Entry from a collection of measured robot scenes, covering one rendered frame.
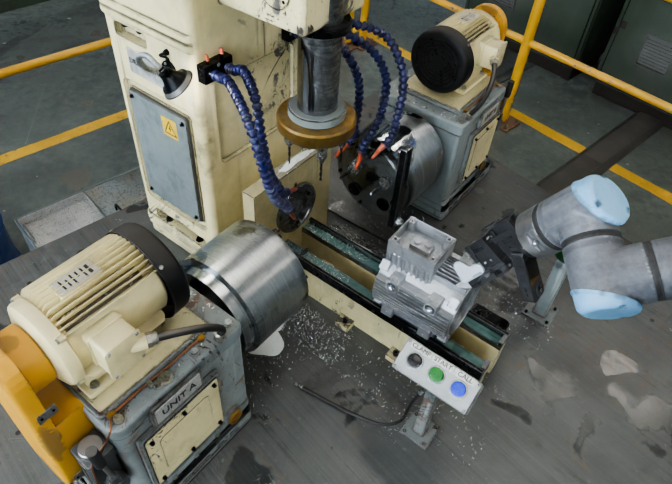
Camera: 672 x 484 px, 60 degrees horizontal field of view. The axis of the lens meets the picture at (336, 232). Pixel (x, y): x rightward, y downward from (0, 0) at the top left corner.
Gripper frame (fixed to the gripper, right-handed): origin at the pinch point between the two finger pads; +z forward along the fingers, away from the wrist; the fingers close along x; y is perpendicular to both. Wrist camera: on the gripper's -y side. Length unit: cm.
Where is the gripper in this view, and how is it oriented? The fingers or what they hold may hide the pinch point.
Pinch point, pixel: (468, 279)
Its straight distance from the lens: 122.5
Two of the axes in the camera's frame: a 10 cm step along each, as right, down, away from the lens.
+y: -6.6, -7.5, -0.1
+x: -6.1, 5.4, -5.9
